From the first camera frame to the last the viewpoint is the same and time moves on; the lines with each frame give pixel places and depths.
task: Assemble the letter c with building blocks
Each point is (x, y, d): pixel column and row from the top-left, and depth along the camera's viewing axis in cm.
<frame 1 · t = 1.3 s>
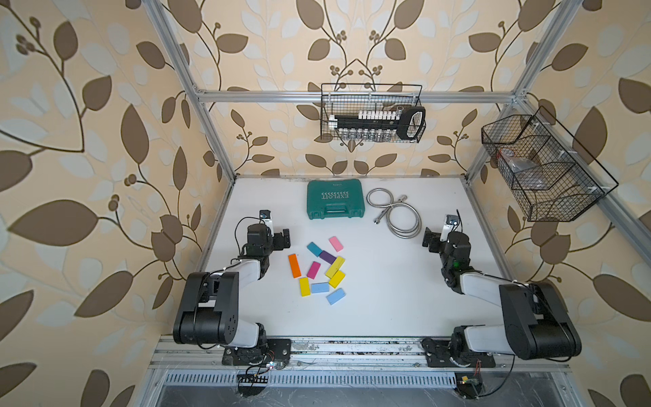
left hand: (271, 228, 93), fingers open
right hand: (441, 230, 92), fingers open
green plastic tool case: (335, 197, 109), point 5 cm above the table
coiled metal shower hose: (404, 220, 109), on the table
orange long block: (295, 265, 94), on the table
teal block: (314, 249, 99), on the table
purple block: (331, 259, 96), on the table
pink block: (336, 243, 101), on the table
magenta block: (313, 270, 93), on the table
long yellow-green block: (335, 266, 94), on the table
short yellow block: (336, 280, 91), on the table
yellow block lower left: (305, 287, 90), on the table
light blue flat block: (319, 287, 88), on the table
light blue block: (336, 295, 88), on the table

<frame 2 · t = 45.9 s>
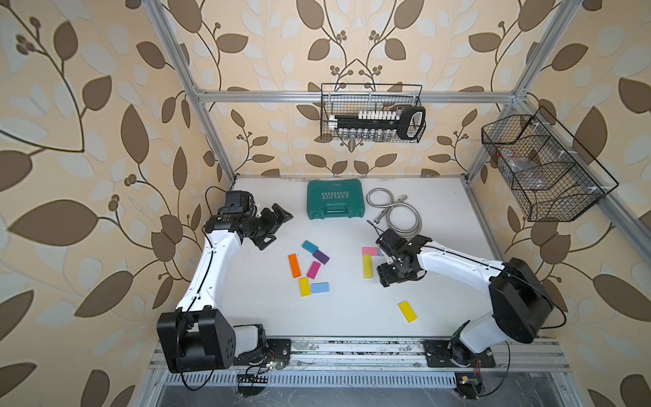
left hand: (280, 221, 79), fingers open
right hand: (390, 278, 86), fingers open
purple block: (320, 257, 96), on the table
pink block: (365, 251, 97), on the table
long yellow-green block: (367, 266, 95), on the table
short yellow block: (408, 311, 84), on the table
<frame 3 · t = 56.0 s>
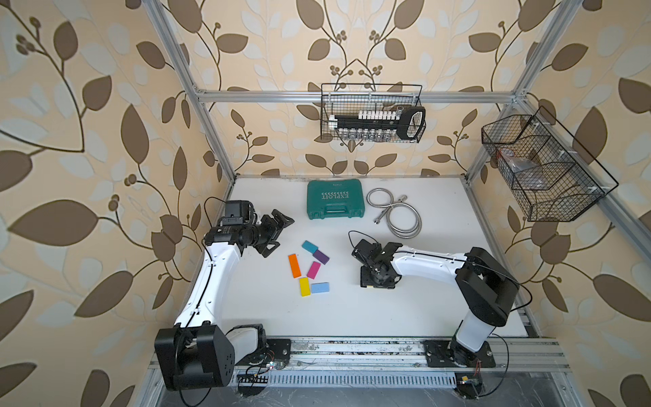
left hand: (283, 226, 78), fingers open
right hand: (370, 283, 89), fingers open
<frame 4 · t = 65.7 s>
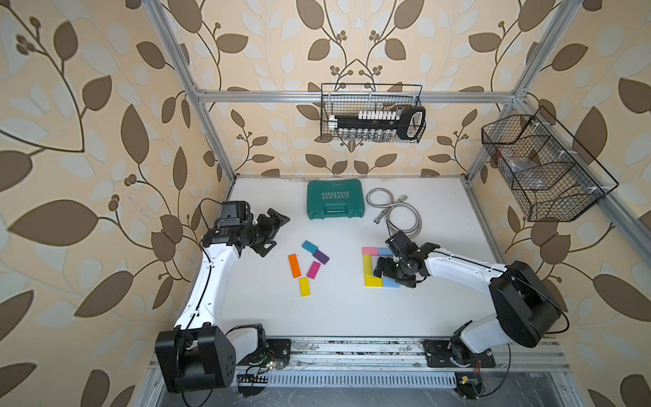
left hand: (280, 225, 79), fingers open
right hand: (384, 276, 89), fingers open
light blue flat block: (390, 282, 82), point 8 cm above the table
